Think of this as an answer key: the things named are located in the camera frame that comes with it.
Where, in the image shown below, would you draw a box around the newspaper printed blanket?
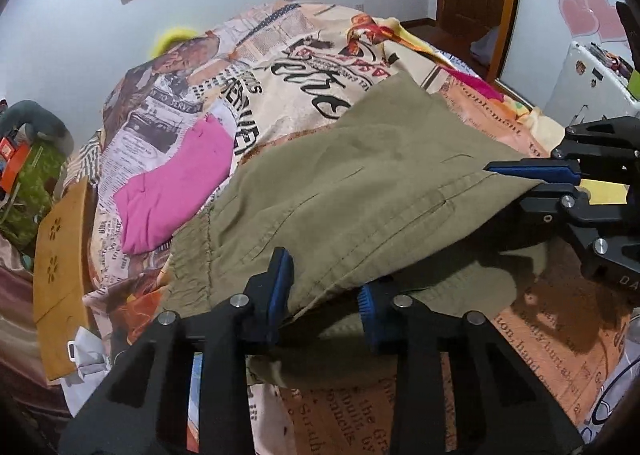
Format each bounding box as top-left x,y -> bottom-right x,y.
82,0 -> 640,455

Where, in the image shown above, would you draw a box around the striped pink curtain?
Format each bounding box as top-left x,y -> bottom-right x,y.
0,235 -> 63,388

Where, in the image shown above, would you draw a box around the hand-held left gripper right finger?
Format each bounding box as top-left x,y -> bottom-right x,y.
357,281 -> 586,455

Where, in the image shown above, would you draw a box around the wardrobe door with pink hearts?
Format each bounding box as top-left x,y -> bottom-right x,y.
495,0 -> 640,112

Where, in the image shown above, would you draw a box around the olive green pants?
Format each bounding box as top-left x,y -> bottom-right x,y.
162,72 -> 551,388

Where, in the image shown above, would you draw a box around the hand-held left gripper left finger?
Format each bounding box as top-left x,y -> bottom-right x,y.
60,246 -> 296,455

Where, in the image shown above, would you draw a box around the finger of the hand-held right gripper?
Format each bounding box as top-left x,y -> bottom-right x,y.
519,182 -> 640,281
484,118 -> 640,186

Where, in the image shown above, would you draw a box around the green patterned bag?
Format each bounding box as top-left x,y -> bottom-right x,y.
0,145 -> 69,256

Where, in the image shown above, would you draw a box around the white plastic case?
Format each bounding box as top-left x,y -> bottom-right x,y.
547,40 -> 640,130

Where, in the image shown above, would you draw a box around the pink cloth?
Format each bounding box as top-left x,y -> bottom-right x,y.
440,68 -> 505,102
114,116 -> 236,255

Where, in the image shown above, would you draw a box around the grey cloth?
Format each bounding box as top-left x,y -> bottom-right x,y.
469,29 -> 502,67

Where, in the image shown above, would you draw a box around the orange box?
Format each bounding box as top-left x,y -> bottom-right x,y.
0,136 -> 34,192

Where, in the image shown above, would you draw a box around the grey plush toy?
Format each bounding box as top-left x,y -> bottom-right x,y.
0,100 -> 75,157

